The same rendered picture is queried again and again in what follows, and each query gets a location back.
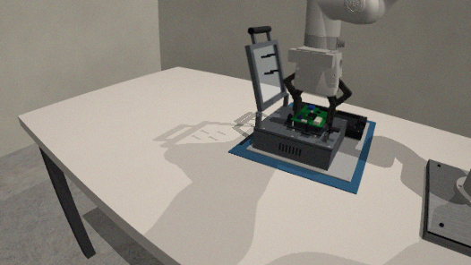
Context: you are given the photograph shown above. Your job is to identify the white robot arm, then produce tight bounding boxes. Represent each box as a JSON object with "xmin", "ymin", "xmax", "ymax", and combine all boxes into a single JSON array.
[{"xmin": 287, "ymin": 0, "xmax": 471, "ymax": 207}]

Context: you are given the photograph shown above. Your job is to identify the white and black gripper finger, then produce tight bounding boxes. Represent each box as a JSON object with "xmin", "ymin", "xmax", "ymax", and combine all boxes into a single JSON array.
[
  {"xmin": 283, "ymin": 73, "xmax": 303, "ymax": 115},
  {"xmin": 326, "ymin": 80, "xmax": 352, "ymax": 124}
]

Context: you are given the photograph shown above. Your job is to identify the green circuit board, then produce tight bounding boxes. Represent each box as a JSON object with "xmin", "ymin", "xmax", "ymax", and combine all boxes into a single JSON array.
[{"xmin": 291, "ymin": 105, "xmax": 328, "ymax": 128}]

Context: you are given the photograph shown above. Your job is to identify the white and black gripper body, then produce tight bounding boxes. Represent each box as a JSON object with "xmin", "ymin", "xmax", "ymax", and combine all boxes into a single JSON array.
[{"xmin": 294, "ymin": 49, "xmax": 342, "ymax": 97}]

